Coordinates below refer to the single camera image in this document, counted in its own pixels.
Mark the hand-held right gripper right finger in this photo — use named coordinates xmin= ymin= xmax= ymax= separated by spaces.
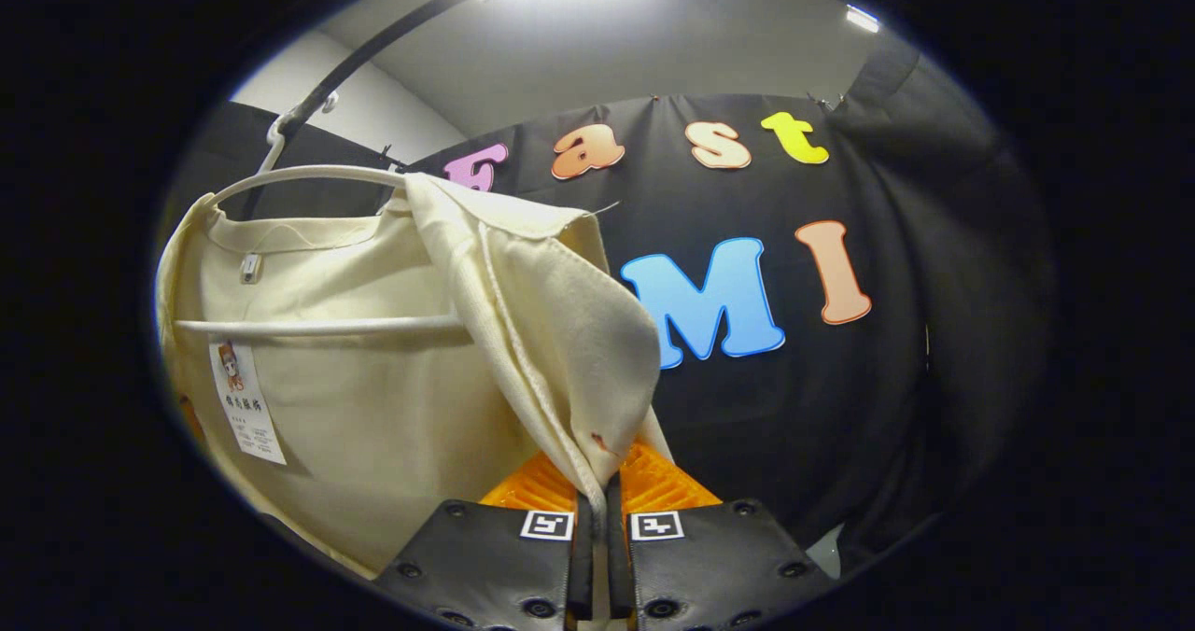
xmin=607 ymin=440 xmax=835 ymax=631

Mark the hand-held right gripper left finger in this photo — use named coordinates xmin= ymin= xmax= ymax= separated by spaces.
xmin=373 ymin=452 xmax=596 ymax=631

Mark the cream long-sleeved shirt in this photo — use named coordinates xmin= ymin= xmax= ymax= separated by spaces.
xmin=154 ymin=172 xmax=673 ymax=581

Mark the white plastic clothes hanger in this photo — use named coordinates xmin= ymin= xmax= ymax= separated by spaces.
xmin=173 ymin=90 xmax=468 ymax=338

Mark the black metal clothes rack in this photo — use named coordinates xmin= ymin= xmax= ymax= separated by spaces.
xmin=241 ymin=0 xmax=496 ymax=221

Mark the black backdrop cloth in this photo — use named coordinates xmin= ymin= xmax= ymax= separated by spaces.
xmin=163 ymin=48 xmax=1056 ymax=576

